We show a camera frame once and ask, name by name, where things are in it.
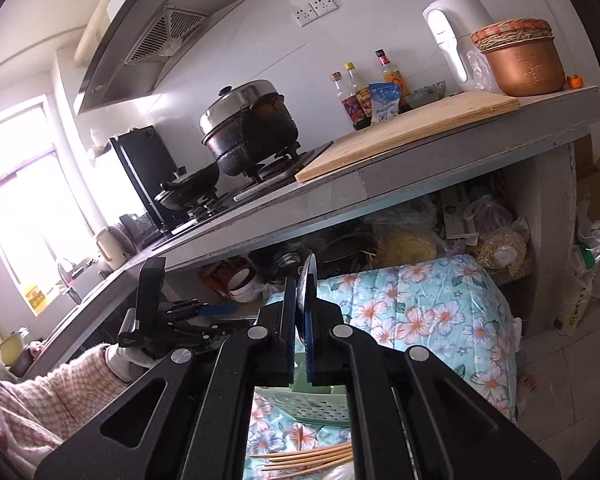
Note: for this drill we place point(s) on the person's left forearm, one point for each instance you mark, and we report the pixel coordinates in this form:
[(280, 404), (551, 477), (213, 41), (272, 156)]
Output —
[(45, 400)]

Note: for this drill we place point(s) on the white rice sack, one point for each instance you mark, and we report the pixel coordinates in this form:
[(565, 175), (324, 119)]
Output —
[(587, 285)]

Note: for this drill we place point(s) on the plastic bag of nuts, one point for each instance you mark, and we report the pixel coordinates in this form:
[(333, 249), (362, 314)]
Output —
[(500, 245)]

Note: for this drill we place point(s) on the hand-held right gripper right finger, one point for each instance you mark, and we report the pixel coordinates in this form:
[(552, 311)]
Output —
[(308, 345)]

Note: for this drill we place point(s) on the white wall socket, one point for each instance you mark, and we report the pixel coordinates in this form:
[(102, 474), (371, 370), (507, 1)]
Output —
[(305, 15), (326, 5)]

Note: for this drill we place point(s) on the black stockpot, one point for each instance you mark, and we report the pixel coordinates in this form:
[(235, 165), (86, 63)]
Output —
[(250, 145)]

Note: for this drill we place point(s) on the green plastic utensil holder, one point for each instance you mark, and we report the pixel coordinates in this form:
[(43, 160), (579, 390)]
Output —
[(300, 405)]

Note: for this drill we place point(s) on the white electric kettle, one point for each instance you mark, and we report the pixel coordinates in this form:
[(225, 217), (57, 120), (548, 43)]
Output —
[(452, 35)]

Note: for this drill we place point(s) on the clear plastic bag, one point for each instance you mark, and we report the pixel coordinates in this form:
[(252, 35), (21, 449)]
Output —
[(480, 72)]

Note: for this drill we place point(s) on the wooden cutting board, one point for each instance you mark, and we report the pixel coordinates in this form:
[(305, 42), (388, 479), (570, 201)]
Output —
[(410, 132)]

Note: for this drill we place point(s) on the black gas stove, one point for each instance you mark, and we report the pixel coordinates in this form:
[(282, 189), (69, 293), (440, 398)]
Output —
[(250, 187)]

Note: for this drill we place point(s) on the grey concrete counter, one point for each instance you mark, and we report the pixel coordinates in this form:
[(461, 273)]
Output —
[(480, 142)]

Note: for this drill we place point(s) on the blue white seasoning bag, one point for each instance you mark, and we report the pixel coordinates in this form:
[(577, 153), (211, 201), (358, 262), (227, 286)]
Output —
[(384, 105)]

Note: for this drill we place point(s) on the sauce bottle yellow cap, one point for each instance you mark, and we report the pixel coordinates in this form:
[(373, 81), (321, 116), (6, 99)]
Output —
[(360, 92)]

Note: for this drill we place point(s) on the metal spoon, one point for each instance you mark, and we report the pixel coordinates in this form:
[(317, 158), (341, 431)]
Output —
[(307, 280)]

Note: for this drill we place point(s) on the cream kettle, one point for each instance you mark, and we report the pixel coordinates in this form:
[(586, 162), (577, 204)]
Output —
[(110, 250)]

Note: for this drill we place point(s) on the wooden chopstick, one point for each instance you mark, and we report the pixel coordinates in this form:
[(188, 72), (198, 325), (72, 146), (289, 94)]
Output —
[(305, 449), (325, 470), (315, 455), (310, 463)]

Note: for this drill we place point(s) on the person's left hand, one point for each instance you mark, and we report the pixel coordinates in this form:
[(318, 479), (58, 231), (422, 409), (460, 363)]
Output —
[(127, 362)]

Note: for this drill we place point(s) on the black wok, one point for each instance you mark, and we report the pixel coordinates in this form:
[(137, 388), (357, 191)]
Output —
[(190, 187)]

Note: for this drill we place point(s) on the copper pot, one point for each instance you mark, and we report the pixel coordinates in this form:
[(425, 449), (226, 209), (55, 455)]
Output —
[(525, 72)]

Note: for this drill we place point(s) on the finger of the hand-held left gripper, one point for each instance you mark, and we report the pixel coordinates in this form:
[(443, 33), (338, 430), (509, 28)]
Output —
[(219, 310), (215, 326)]

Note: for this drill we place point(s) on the sauce bottle orange cap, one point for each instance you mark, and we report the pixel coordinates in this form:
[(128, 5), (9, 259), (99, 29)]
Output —
[(347, 107)]

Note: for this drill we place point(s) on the metal faucet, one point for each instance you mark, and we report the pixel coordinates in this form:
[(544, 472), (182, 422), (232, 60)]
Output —
[(69, 280)]

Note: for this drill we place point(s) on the window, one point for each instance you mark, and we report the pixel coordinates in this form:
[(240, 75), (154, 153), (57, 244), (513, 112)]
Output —
[(30, 200)]

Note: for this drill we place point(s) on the small orange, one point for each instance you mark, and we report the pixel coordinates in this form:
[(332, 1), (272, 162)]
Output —
[(574, 81)]

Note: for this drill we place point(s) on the woven basket lid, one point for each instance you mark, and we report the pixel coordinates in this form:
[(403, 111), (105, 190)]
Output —
[(510, 32)]

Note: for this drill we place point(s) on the black splash guard panel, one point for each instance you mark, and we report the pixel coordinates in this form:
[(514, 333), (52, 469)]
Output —
[(142, 165)]

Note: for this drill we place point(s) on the sauce bottle red cap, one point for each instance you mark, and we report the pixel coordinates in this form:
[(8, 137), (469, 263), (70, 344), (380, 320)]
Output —
[(391, 77)]

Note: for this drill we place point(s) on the white exhaust duct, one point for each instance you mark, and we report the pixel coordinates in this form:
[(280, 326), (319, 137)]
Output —
[(107, 5)]

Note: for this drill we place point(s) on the floral blanket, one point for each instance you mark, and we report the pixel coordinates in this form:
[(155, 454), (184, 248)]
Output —
[(420, 310)]

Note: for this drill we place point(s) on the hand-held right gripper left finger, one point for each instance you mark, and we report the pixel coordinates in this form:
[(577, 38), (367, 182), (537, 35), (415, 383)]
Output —
[(277, 345)]

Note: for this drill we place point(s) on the steel pot lid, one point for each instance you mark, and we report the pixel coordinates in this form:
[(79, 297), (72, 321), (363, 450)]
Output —
[(240, 102)]

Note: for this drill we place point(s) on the yellow noodle bag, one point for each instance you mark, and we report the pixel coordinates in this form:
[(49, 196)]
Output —
[(405, 245)]

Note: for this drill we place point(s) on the steel range hood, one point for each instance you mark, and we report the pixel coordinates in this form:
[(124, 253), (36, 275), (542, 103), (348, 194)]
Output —
[(145, 35)]

